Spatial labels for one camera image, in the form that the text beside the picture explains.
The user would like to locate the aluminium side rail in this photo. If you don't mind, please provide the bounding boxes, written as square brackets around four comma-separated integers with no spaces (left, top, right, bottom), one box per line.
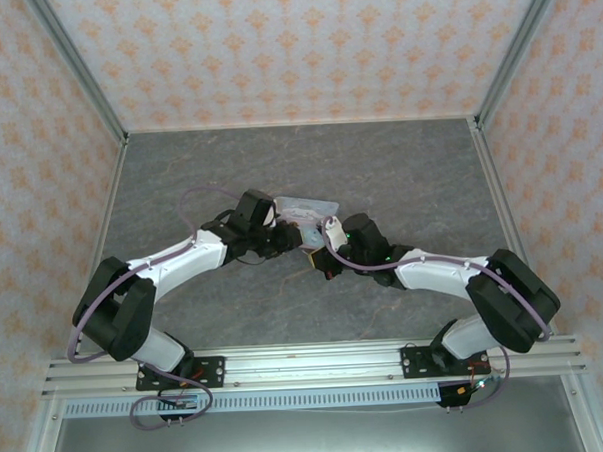
[468,115,536,339]
[87,132,140,356]

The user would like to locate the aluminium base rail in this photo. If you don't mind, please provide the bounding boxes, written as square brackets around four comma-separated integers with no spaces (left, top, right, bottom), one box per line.
[39,331,588,400]

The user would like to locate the grey metal sheet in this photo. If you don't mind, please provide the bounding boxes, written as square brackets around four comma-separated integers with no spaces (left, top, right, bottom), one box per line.
[49,394,581,452]

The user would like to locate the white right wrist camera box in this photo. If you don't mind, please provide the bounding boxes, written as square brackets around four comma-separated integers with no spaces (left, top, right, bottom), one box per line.
[321,214,351,254]

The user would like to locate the aluminium frame post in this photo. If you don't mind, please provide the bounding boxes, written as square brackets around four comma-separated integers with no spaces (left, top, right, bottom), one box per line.
[24,0,131,149]
[470,0,571,129]

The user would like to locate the small circuit board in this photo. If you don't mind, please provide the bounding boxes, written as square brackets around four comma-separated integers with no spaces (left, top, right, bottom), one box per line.
[456,371,496,396]
[161,394,199,412]

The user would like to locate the clear plastic blister package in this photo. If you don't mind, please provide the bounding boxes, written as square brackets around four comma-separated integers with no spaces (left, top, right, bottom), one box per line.
[273,192,345,252]

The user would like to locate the grey slotted cable duct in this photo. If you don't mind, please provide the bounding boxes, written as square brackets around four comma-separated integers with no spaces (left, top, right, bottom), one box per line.
[62,380,493,424]

